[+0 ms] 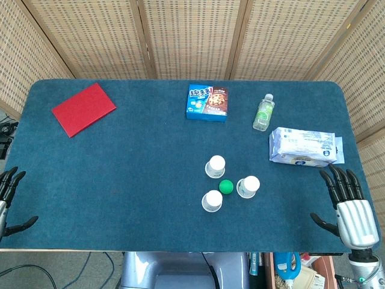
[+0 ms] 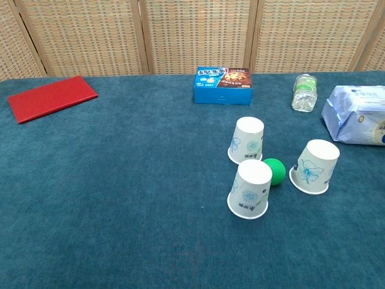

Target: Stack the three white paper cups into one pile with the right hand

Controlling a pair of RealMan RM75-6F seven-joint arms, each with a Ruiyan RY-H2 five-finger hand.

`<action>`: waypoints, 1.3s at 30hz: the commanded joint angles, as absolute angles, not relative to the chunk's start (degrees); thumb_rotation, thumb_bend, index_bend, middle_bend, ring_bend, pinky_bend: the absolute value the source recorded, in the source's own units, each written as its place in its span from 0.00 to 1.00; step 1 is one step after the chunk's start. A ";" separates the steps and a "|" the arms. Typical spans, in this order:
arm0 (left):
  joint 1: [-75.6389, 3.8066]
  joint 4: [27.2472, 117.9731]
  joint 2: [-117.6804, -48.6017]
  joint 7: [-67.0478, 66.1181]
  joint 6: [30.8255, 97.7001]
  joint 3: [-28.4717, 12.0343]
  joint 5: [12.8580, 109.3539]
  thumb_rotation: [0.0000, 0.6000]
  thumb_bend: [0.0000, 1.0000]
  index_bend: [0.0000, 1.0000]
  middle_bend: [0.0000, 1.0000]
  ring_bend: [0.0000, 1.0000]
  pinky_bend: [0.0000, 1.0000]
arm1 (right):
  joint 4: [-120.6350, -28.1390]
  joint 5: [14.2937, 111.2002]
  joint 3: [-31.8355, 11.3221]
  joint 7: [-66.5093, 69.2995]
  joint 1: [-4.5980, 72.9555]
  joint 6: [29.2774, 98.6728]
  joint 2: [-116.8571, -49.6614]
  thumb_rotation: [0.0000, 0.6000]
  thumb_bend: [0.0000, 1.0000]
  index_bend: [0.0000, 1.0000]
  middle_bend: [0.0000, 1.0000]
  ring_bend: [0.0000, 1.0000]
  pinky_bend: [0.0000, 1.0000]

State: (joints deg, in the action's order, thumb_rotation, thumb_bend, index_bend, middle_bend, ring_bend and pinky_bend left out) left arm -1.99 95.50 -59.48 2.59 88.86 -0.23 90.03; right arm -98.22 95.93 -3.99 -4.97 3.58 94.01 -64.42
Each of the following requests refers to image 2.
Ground white blue tissue pack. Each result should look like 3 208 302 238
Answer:
320 85 385 147

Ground woven bamboo folding screen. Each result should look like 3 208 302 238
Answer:
0 0 385 82

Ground white paper cup blue flowers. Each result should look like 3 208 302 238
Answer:
227 159 273 220
227 116 265 166
289 138 340 195

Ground red hardcover book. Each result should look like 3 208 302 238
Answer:
7 75 99 125

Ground blue brown cookie box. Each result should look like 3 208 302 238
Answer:
192 66 253 107

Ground teal table cloth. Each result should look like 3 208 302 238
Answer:
0 70 385 289

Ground clear plastic bottle green label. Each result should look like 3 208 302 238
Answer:
291 73 319 113

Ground green rubber ball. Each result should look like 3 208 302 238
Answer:
262 157 286 187

